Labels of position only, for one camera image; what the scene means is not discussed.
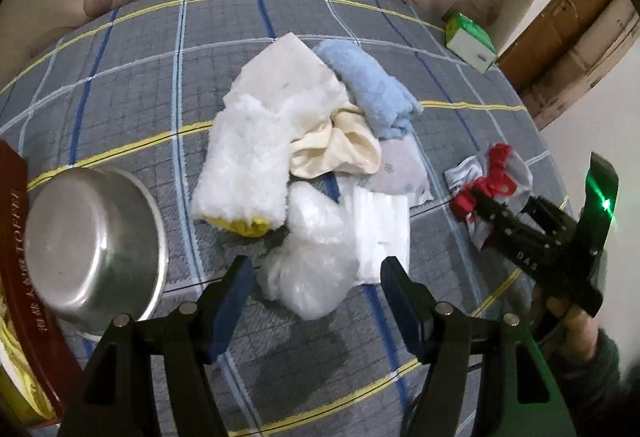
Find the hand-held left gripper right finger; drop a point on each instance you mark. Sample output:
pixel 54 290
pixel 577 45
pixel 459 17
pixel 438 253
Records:
pixel 400 302

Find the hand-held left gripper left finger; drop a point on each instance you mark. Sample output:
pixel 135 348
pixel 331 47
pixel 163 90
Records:
pixel 231 302

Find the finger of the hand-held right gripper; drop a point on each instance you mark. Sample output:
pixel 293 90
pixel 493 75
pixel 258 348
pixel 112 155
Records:
pixel 515 237
pixel 550 217

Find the grey sock with red bow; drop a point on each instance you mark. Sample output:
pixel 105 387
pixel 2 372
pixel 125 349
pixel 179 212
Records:
pixel 467 177

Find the white plastic bag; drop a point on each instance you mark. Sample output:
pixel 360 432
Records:
pixel 310 267

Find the grey patterned cloth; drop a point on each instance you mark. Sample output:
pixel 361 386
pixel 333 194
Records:
pixel 400 167

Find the white fluffy towel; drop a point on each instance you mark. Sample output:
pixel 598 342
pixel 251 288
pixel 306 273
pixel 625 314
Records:
pixel 250 157

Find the cream cloth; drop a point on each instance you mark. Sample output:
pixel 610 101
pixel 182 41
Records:
pixel 345 142

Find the red tin box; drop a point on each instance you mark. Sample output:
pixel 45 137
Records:
pixel 30 317

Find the light blue towel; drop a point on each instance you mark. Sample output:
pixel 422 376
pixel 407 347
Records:
pixel 375 87

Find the person's right forearm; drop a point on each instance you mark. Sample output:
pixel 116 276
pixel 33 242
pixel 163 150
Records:
pixel 600 382

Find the person's right hand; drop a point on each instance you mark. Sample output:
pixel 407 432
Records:
pixel 575 322

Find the white folded cloth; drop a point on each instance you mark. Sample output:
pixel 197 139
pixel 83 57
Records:
pixel 380 227

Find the yellow cloth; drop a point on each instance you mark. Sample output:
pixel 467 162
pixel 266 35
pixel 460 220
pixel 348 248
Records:
pixel 247 226

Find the steel bowl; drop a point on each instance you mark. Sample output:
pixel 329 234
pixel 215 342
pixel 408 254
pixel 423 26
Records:
pixel 95 242

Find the brown cardboard box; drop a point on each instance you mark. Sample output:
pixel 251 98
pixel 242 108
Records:
pixel 575 42

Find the green and white box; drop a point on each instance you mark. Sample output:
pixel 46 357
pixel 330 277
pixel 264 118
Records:
pixel 470 39

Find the grey plaid bed sheet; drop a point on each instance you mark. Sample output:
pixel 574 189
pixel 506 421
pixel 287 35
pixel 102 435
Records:
pixel 150 82

